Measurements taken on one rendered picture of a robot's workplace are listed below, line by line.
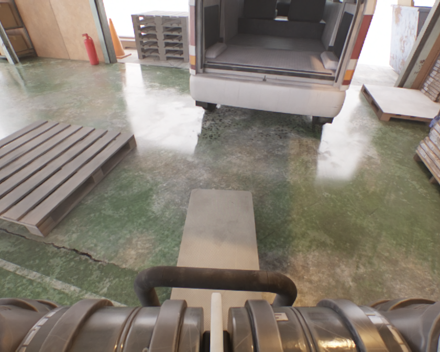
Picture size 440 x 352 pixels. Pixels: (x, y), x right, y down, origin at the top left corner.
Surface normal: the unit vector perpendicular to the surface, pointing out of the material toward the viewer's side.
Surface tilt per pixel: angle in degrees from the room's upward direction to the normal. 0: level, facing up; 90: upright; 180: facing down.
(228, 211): 0
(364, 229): 0
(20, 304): 23
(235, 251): 0
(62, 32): 90
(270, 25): 90
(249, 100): 92
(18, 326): 49
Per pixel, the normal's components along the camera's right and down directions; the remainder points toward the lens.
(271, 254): 0.02, -0.77
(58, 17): -0.25, 0.62
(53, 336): 0.02, -0.90
